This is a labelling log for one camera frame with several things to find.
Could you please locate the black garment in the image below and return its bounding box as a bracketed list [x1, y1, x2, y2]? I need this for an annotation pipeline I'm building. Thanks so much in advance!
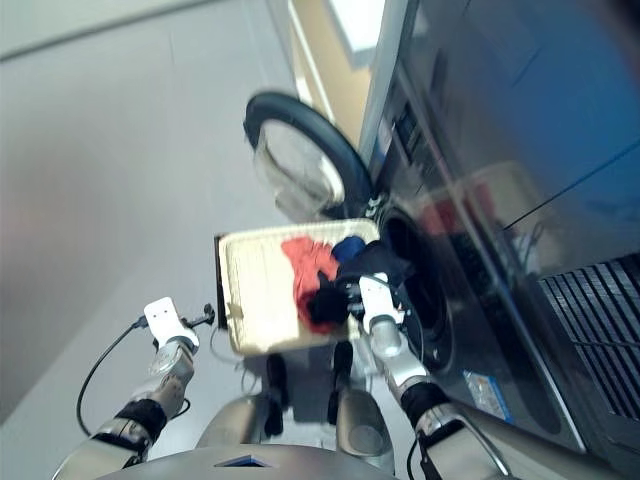
[305, 241, 416, 325]

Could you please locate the coral red garment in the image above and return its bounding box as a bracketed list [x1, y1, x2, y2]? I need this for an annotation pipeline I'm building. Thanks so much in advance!
[280, 236, 346, 335]

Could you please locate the pale woven laundry basket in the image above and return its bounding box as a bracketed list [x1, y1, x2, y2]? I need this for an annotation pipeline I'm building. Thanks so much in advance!
[218, 218, 382, 357]

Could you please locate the grey washing machine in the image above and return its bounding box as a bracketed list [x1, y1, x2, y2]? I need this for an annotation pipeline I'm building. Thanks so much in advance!
[362, 69, 640, 480]

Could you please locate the round washing machine door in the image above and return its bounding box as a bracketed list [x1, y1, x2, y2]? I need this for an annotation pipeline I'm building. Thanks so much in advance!
[243, 90, 374, 221]

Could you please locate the dark brown board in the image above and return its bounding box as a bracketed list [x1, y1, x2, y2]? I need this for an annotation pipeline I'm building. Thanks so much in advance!
[213, 234, 229, 331]

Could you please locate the navy blue garment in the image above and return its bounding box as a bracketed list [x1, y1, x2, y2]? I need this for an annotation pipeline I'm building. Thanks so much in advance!
[331, 234, 366, 264]

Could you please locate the silver robot leg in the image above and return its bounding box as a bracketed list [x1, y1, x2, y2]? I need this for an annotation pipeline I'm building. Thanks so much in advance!
[199, 353, 290, 451]
[326, 342, 397, 471]

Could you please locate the silver robot torso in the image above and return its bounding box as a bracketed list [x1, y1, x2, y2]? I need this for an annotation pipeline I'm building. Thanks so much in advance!
[99, 443, 401, 480]

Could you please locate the blue white energy label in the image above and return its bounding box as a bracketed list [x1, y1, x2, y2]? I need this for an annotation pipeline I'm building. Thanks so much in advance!
[462, 369, 512, 422]

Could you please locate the grey pillar panel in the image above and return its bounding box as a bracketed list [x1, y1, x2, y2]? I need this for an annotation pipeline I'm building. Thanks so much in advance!
[357, 0, 424, 166]

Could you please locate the dark stacked dryer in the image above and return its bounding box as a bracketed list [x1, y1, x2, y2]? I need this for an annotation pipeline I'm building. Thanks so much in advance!
[394, 0, 640, 281]

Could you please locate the black vent grille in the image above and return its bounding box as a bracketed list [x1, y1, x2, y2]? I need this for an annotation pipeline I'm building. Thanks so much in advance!
[538, 253, 640, 419]

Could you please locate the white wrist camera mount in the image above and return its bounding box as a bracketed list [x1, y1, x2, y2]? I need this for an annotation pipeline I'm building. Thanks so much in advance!
[358, 272, 405, 331]
[143, 296, 200, 349]

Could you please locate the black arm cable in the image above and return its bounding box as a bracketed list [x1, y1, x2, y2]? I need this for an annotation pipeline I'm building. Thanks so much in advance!
[406, 428, 437, 480]
[76, 319, 151, 436]

